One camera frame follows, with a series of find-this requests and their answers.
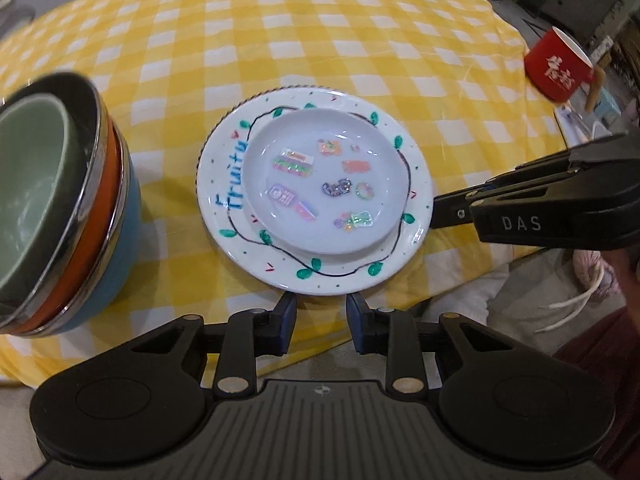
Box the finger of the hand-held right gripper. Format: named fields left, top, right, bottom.
left=486, top=147, right=576, bottom=195
left=431, top=187, right=483, bottom=232

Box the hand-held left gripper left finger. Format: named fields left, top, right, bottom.
left=132, top=292, right=299, bottom=393

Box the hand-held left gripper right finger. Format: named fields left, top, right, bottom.
left=346, top=292, right=507, bottom=393

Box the white painted leaf plate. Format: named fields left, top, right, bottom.
left=196, top=85, right=434, bottom=296

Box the blue steel-lined bowl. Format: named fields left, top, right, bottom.
left=10, top=125, right=144, bottom=336

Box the small white plate with stickers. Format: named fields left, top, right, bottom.
left=243, top=105, right=404, bottom=255

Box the stack of coloured bowls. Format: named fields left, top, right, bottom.
left=0, top=72, right=124, bottom=337

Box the green ceramic bowl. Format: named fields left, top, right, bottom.
left=0, top=95, right=89, bottom=307

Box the pink pompom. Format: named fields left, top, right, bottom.
left=572, top=249, right=622, bottom=302

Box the light grey garment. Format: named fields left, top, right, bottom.
left=415, top=249, right=640, bottom=361

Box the red mug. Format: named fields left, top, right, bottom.
left=523, top=27, right=605, bottom=111

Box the dark red garment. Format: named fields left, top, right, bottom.
left=550, top=305, right=640, bottom=480

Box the yellow checked tablecloth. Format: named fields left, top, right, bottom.
left=0, top=0, right=566, bottom=391

